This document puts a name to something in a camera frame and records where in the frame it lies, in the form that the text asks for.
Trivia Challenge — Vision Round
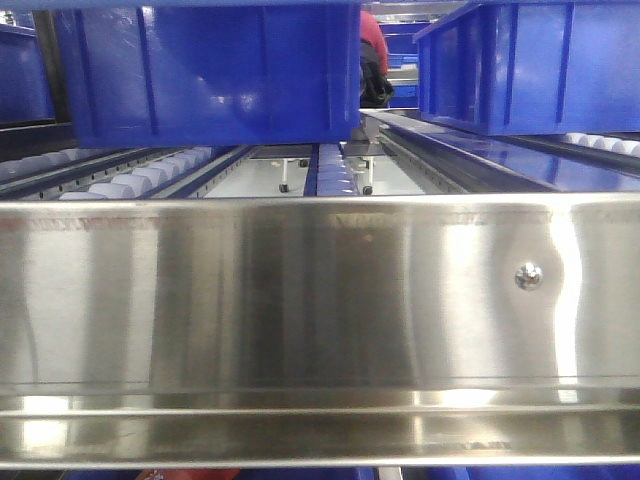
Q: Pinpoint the roller track rail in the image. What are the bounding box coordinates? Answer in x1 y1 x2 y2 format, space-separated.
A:
303 144 359 197
1 145 253 201
361 110 639 193

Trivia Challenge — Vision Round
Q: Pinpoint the steel screw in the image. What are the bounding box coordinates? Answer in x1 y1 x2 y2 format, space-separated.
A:
514 261 544 291

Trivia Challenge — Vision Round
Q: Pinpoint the blue bin right rack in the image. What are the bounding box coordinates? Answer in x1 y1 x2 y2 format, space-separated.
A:
414 1 639 136

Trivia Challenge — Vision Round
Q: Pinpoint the blue bin far left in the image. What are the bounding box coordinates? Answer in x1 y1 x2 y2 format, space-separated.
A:
1 24 54 124

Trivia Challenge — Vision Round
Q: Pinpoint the left roller track rail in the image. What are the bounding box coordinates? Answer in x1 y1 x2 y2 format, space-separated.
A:
1 145 253 201

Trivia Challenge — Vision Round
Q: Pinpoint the stainless steel rack beam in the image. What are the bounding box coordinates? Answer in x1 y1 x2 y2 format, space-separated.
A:
1 193 639 469

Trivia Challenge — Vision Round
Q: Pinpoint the middle roller track rail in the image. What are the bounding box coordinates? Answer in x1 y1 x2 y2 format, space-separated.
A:
303 144 359 197

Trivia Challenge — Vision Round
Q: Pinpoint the right roller track rail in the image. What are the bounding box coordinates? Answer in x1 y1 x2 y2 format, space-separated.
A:
361 110 639 193

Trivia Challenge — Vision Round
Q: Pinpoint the person in red shirt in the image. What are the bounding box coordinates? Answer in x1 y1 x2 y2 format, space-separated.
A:
359 10 395 108

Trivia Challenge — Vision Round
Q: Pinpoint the blue plastic bin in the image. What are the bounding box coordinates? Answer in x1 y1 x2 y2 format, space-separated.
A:
55 3 360 148

